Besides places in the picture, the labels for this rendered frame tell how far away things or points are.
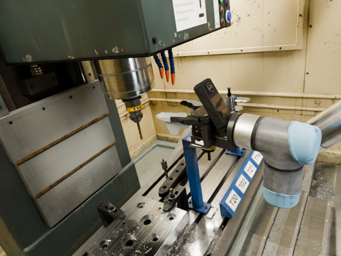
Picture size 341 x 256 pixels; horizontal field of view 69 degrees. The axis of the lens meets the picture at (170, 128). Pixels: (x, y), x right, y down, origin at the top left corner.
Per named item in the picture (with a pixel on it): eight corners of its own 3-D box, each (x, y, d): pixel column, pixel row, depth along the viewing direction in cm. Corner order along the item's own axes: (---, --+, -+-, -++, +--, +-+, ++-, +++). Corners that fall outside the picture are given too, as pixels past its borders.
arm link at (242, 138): (250, 124, 48) (267, 109, 53) (229, 120, 51) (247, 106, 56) (250, 157, 51) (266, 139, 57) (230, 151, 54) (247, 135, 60)
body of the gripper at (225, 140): (188, 143, 62) (231, 156, 55) (184, 112, 59) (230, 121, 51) (205, 130, 67) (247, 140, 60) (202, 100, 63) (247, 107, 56)
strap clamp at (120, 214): (132, 231, 97) (123, 202, 91) (127, 238, 95) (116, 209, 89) (109, 221, 105) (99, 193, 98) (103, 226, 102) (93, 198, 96)
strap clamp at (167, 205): (189, 207, 104) (184, 178, 98) (172, 230, 95) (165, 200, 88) (182, 204, 106) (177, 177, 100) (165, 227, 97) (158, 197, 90)
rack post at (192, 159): (211, 205, 103) (204, 144, 90) (206, 214, 99) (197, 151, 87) (191, 199, 108) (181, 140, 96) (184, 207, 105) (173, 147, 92)
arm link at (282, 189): (303, 184, 59) (309, 144, 54) (297, 217, 51) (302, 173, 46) (269, 176, 63) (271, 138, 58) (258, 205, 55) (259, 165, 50)
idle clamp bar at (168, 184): (191, 170, 127) (190, 160, 124) (168, 205, 107) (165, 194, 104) (183, 169, 130) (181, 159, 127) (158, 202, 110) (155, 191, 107)
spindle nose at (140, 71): (125, 83, 85) (115, 47, 80) (165, 82, 78) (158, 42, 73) (92, 100, 73) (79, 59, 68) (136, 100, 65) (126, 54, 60)
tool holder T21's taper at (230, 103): (228, 107, 110) (227, 93, 107) (237, 109, 107) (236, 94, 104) (223, 112, 107) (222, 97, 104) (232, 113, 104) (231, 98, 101)
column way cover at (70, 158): (125, 168, 139) (99, 79, 117) (50, 231, 105) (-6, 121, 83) (119, 167, 142) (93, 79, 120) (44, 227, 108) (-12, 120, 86)
